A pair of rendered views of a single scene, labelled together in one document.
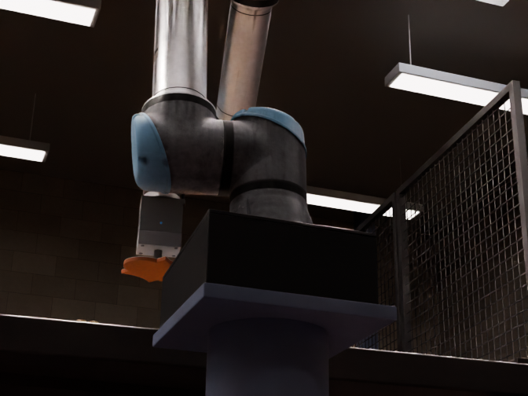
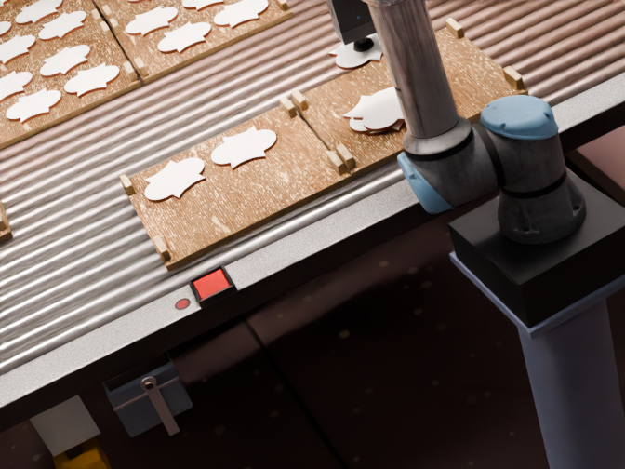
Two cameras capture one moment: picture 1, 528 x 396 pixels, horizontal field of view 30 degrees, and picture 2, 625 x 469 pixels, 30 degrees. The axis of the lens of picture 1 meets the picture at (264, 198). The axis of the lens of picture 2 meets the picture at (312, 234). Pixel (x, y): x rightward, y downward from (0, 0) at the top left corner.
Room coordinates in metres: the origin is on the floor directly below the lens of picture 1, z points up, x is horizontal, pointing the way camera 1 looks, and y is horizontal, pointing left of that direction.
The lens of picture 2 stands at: (-0.22, 0.21, 2.31)
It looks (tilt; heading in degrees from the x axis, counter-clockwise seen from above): 38 degrees down; 6
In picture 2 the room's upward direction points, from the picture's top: 20 degrees counter-clockwise
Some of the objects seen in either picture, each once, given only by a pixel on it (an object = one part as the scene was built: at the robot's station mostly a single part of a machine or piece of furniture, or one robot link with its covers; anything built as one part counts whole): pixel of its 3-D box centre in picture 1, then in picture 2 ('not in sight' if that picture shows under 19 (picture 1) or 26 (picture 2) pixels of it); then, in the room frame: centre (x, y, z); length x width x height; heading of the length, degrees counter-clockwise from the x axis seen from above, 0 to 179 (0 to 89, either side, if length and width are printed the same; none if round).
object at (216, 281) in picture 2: not in sight; (212, 286); (1.47, 0.61, 0.92); 0.06 x 0.06 x 0.01; 16
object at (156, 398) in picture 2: not in sight; (146, 390); (1.41, 0.80, 0.77); 0.14 x 0.11 x 0.18; 106
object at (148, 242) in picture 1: (160, 225); (352, 3); (1.85, 0.21, 1.21); 0.10 x 0.09 x 0.16; 10
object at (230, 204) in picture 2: not in sight; (232, 181); (1.78, 0.55, 0.93); 0.41 x 0.35 x 0.02; 107
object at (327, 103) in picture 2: not in sight; (405, 97); (1.90, 0.15, 0.93); 0.41 x 0.35 x 0.02; 106
